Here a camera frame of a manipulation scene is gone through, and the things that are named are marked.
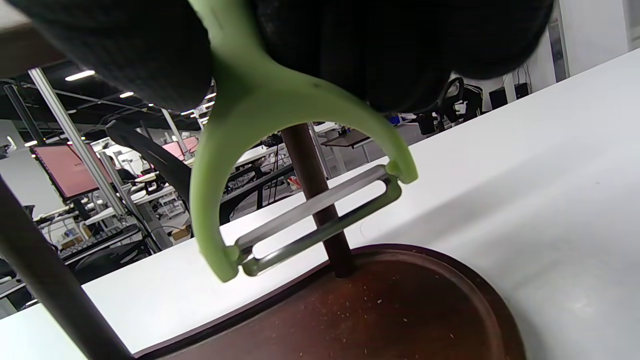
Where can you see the person's right hand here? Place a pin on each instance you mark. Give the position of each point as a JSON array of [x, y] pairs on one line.
[[390, 45]]

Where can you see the green vegetable scraper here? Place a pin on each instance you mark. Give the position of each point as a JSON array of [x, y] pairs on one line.
[[250, 110]]

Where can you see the brown wooden key rack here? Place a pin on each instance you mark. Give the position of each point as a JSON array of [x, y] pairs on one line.
[[400, 310]]

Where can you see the monitor with pink screen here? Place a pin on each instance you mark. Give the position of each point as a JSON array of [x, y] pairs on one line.
[[70, 170]]

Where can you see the black keyboard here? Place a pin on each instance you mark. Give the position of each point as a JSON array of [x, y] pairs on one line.
[[95, 242]]

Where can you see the silver aluminium frame post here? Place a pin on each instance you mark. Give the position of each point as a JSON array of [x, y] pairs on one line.
[[75, 140]]

